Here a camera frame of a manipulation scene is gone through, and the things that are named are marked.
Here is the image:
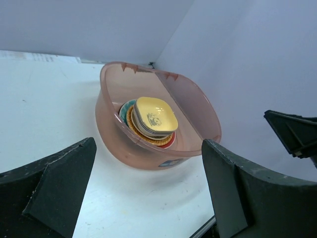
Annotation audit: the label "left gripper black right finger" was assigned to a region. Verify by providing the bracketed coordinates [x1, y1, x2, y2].
[202, 139, 317, 238]

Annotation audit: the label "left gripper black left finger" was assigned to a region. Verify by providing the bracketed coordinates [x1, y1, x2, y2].
[0, 137, 97, 238]

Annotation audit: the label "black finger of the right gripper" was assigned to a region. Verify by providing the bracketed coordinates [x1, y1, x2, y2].
[264, 110, 317, 158]

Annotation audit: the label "woven bamboo round tray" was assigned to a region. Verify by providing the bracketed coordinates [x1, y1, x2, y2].
[126, 106, 176, 148]

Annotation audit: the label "cream square panda dish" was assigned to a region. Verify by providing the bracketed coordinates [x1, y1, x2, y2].
[131, 109, 174, 140]

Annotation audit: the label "red floral round plate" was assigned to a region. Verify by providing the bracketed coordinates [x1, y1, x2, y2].
[118, 99, 176, 149]

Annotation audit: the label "yellow square panda dish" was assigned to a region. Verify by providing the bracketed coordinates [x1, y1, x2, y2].
[133, 97, 178, 134]

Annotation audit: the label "pink translucent plastic bin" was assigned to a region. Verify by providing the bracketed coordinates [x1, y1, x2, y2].
[95, 62, 221, 171]

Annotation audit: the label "white paper sheets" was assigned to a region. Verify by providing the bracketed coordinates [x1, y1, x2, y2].
[0, 50, 81, 63]

